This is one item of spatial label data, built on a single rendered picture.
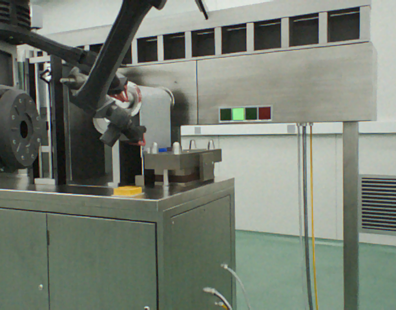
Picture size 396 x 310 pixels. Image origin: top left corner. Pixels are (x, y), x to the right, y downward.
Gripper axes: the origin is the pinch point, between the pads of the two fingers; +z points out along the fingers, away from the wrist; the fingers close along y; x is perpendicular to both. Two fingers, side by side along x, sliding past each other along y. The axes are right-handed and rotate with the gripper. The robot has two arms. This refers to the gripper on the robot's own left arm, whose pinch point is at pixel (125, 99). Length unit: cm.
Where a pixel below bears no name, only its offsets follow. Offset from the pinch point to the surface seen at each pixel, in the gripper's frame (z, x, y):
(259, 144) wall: 226, 151, -35
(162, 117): 20.5, 8.5, 4.3
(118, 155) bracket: 14.5, -17.2, -4.1
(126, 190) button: 3.8, -39.3, 16.1
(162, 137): 25.9, 1.5, 4.3
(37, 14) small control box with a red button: -22, 37, -54
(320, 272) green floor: 226, 27, 39
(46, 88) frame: -9.3, 0.2, -35.0
